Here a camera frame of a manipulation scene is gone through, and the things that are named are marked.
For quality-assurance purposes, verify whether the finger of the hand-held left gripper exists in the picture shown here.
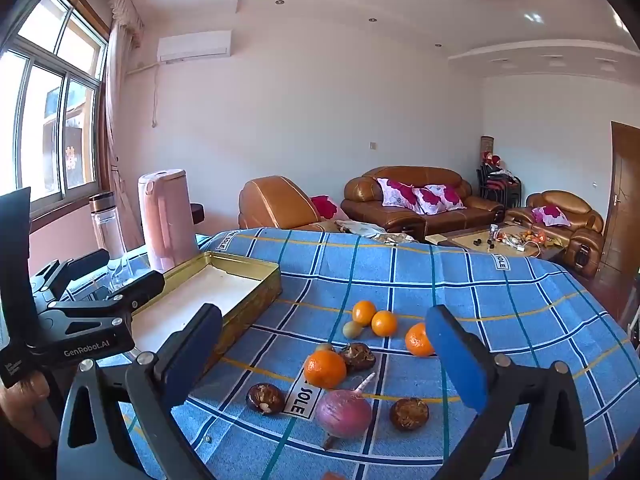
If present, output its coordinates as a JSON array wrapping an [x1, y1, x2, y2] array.
[[31, 249, 111, 303], [47, 271, 166, 326]]

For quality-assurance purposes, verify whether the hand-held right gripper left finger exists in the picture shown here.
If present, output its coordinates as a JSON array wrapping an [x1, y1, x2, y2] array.
[[56, 303, 223, 480]]

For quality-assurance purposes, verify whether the brown wrinkled fruit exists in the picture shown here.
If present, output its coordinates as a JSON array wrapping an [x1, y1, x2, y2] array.
[[246, 383, 286, 415], [339, 342, 377, 373], [389, 397, 430, 431]]

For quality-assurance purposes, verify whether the window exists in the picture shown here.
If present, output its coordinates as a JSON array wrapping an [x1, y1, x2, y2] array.
[[0, 0, 108, 211]]

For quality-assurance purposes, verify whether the brown leather sofa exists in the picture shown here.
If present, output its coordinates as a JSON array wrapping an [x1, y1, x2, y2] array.
[[341, 166, 506, 241]]

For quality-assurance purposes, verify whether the purple pomegranate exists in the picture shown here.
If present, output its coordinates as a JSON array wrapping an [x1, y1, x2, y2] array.
[[315, 372, 377, 451]]

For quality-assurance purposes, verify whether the brown wooden door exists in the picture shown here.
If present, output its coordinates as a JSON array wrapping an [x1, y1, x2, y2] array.
[[600, 121, 640, 286]]

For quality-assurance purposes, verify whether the blue plaid blanket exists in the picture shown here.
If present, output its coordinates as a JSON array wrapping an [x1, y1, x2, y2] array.
[[65, 227, 632, 480]]

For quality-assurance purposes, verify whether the coffee table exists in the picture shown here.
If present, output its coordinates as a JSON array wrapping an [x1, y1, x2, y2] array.
[[425, 225, 566, 261]]

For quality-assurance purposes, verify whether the white air conditioner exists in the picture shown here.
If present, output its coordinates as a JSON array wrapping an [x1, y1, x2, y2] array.
[[157, 30, 233, 65]]

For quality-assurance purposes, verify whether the orange tangerine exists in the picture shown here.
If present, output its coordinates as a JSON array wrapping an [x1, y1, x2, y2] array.
[[304, 350, 347, 390], [404, 322, 436, 358], [352, 300, 377, 325], [371, 310, 399, 337]]

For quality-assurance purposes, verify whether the pink curtain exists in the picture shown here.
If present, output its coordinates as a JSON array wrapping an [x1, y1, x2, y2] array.
[[82, 0, 146, 253]]

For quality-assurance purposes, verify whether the floral pillow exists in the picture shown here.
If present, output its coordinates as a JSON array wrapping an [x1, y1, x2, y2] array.
[[310, 195, 351, 221], [412, 185, 466, 216], [376, 177, 421, 213], [531, 205, 571, 227]]

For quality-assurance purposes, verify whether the pink kettle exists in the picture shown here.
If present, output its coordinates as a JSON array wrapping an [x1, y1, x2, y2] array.
[[138, 169, 200, 273]]

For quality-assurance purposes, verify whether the person's left hand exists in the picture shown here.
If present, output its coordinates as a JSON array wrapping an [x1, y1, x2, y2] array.
[[0, 377, 56, 448]]

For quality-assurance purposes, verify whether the brown leather recliner armchair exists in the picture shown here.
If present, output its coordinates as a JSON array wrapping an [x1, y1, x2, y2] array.
[[238, 175, 351, 233]]

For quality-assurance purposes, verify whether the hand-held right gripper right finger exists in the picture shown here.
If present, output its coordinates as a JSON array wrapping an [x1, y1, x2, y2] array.
[[425, 304, 588, 480]]

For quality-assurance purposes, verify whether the gold tin box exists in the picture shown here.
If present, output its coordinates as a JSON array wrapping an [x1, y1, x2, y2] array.
[[127, 251, 282, 361]]

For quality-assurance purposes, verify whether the stack of dark chairs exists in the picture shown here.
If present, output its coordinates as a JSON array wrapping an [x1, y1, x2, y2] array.
[[477, 162, 523, 208]]

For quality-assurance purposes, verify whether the glass bottle with brown lid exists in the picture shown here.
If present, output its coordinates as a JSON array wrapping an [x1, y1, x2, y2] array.
[[89, 192, 128, 261]]

